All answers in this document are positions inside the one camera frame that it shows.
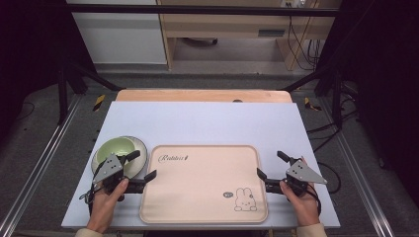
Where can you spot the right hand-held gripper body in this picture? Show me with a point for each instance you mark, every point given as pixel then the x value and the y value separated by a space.
pixel 303 174

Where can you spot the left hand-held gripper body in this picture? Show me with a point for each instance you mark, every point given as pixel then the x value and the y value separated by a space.
pixel 108 167

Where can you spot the green bowl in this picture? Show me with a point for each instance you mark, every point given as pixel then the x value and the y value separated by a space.
pixel 118 147
pixel 135 166

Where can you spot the person's right hand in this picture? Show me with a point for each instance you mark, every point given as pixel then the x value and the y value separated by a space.
pixel 303 205

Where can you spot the person's left hand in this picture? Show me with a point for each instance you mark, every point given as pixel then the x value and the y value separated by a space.
pixel 104 207

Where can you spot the pink tray with rabbit print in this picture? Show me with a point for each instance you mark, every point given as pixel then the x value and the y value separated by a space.
pixel 201 187

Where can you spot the yellow black tape marker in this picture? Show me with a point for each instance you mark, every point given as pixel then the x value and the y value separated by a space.
pixel 310 104
pixel 99 102

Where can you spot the white table board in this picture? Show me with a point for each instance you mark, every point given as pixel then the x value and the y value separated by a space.
pixel 204 123

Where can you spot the black metal stand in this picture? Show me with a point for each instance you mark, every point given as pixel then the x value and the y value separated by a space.
pixel 336 98
pixel 62 95

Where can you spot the wooden table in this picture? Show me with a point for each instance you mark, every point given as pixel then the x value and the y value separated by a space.
pixel 197 95

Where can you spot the white cabinet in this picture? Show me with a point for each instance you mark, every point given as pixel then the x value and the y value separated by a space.
pixel 122 36

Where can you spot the dark curtain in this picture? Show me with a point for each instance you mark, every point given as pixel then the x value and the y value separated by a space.
pixel 29 49
pixel 385 82

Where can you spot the light wooden desk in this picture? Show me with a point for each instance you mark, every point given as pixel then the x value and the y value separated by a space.
pixel 224 24

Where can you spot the white power strip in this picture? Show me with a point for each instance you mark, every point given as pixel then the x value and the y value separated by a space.
pixel 293 3

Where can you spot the metal floor rail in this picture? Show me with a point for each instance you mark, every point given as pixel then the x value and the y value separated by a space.
pixel 39 158
pixel 362 174

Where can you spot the black frame crossbar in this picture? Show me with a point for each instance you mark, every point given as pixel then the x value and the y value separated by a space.
pixel 204 10

